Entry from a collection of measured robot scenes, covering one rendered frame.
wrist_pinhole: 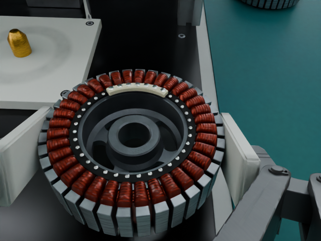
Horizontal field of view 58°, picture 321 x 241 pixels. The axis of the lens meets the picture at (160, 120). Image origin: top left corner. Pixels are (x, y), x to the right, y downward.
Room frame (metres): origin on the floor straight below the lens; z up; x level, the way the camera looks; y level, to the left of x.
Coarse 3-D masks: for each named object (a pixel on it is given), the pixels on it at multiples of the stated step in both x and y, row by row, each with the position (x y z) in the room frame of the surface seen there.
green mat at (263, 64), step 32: (224, 0) 0.46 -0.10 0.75; (320, 0) 0.47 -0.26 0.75; (224, 32) 0.37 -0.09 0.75; (256, 32) 0.37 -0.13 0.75; (288, 32) 0.37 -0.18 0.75; (320, 32) 0.37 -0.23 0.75; (224, 64) 0.29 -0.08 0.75; (256, 64) 0.30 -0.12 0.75; (288, 64) 0.30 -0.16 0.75; (320, 64) 0.30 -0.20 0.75; (224, 96) 0.24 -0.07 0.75; (256, 96) 0.24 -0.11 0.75; (288, 96) 0.24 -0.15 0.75; (320, 96) 0.24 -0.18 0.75; (256, 128) 0.19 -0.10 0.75; (288, 128) 0.19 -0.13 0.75; (320, 128) 0.19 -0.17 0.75; (288, 160) 0.15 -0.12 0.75; (320, 160) 0.15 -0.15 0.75; (288, 224) 0.09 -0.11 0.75
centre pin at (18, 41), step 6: (12, 30) 0.26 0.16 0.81; (18, 30) 0.26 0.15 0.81; (12, 36) 0.26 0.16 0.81; (18, 36) 0.26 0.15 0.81; (24, 36) 0.26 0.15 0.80; (12, 42) 0.25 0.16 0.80; (18, 42) 0.25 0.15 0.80; (24, 42) 0.26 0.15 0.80; (12, 48) 0.25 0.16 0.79; (18, 48) 0.25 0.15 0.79; (24, 48) 0.26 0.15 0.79; (30, 48) 0.26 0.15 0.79; (18, 54) 0.25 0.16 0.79; (24, 54) 0.26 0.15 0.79
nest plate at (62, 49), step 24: (0, 24) 0.32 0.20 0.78; (24, 24) 0.32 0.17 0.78; (48, 24) 0.32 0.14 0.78; (72, 24) 0.32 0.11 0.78; (96, 24) 0.32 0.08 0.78; (0, 48) 0.27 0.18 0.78; (48, 48) 0.27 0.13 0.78; (72, 48) 0.27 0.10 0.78; (0, 72) 0.23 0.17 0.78; (24, 72) 0.23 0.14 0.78; (48, 72) 0.23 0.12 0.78; (72, 72) 0.23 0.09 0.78; (0, 96) 0.19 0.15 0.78; (24, 96) 0.20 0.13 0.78; (48, 96) 0.20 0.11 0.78
